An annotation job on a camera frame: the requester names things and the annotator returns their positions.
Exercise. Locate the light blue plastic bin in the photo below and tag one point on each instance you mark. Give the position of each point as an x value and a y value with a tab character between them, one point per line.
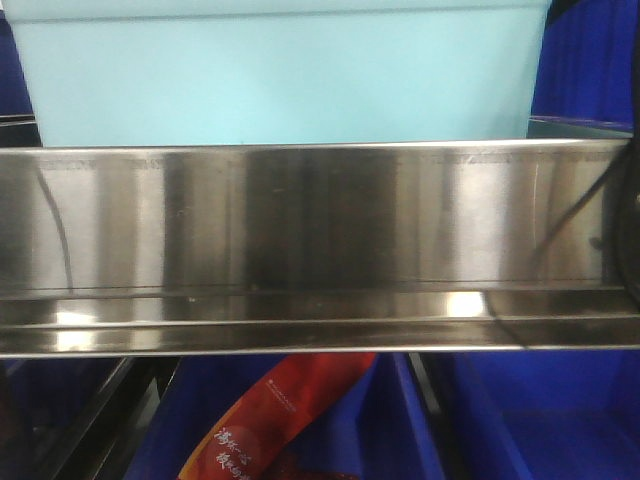
126	73

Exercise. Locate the dark blue bin lower centre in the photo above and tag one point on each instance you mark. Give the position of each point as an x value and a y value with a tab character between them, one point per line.
377	431

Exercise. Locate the dark blue bin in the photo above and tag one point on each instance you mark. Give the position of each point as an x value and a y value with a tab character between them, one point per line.
14	94
377	431
584	77
533	415

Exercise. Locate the dark blue bin lower right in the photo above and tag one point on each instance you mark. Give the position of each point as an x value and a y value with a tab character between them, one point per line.
533	415

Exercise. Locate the dark blue bin upper right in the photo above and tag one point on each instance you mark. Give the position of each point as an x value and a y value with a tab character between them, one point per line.
584	77

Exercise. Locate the dark blue bin upper left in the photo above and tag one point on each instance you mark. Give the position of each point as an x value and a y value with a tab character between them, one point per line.
14	94

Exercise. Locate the red snack package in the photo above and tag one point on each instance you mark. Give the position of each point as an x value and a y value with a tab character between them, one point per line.
246	440

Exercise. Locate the stainless steel shelf rail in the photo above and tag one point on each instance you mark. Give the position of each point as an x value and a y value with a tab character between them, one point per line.
437	246

